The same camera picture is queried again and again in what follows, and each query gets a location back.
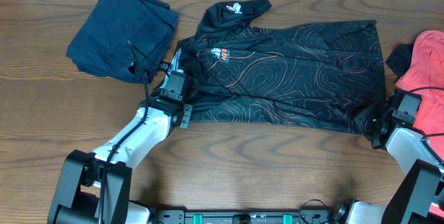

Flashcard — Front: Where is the black orange patterned jersey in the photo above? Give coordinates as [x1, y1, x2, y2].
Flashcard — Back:
[169, 0, 386, 134]

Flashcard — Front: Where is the red mesh garment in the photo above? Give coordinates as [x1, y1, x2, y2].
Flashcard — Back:
[395, 31, 444, 157]

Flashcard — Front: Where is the folded navy blue garment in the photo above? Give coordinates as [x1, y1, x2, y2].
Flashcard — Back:
[66, 0, 179, 83]

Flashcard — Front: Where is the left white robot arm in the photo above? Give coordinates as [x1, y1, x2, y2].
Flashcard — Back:
[47, 98, 192, 223]

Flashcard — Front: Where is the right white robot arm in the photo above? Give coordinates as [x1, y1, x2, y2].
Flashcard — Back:
[331, 100, 443, 223]

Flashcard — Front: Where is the black garment under red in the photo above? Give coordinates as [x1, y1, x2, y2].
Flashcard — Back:
[385, 44, 413, 78]

